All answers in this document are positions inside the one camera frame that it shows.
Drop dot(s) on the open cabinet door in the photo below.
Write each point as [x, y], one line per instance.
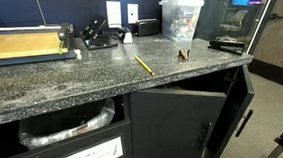
[171, 127]

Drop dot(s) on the brown wooden door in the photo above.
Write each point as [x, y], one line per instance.
[279, 42]

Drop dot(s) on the yellow pencil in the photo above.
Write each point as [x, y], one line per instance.
[144, 65]

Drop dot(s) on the black white tape dispenser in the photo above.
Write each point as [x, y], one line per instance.
[126, 36]

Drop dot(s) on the small brown clip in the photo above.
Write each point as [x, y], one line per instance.
[184, 54]

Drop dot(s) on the black rectangular box device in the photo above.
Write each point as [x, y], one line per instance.
[147, 27]

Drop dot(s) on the black hole punch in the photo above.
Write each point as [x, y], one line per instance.
[94, 30]

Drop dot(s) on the small white cap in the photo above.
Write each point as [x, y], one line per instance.
[77, 54]

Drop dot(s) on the clear lidded plastic container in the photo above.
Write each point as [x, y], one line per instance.
[180, 17]

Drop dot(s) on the black stapler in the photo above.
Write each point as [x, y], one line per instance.
[226, 45]

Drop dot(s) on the clear plastic trash bag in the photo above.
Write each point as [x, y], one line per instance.
[52, 135]

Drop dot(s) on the grey office chair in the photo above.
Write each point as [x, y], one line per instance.
[234, 22]

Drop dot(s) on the yellow board paper cutter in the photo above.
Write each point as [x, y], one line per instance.
[19, 45]

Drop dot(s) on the small white wall plate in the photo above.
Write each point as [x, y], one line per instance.
[132, 13]

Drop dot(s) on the tall white wall plate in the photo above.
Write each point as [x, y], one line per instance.
[114, 13]

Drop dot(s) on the white glass door frame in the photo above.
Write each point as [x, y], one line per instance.
[264, 13]

